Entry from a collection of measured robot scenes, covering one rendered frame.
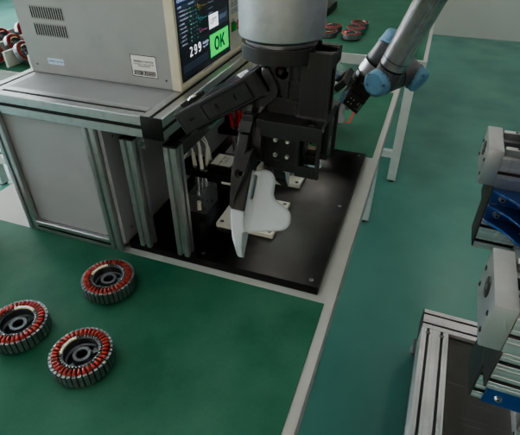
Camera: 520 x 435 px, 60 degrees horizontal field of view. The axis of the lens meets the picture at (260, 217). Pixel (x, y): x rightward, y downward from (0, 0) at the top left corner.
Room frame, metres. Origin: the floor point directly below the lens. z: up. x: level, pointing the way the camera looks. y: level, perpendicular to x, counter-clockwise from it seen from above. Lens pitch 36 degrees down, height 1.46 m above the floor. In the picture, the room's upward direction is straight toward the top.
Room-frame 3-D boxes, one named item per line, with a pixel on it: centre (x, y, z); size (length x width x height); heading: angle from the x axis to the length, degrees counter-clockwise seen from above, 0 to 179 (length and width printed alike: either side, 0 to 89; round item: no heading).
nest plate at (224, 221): (0.94, 0.01, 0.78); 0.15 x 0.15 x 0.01; 70
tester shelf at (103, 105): (1.17, 0.27, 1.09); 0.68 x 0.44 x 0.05; 160
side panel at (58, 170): (0.89, 0.46, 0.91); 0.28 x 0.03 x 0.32; 70
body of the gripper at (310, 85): (0.41, -0.03, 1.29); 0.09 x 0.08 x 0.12; 69
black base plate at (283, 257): (1.06, -0.01, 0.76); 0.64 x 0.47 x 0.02; 160
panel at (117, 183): (1.14, 0.21, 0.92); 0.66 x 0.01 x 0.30; 160
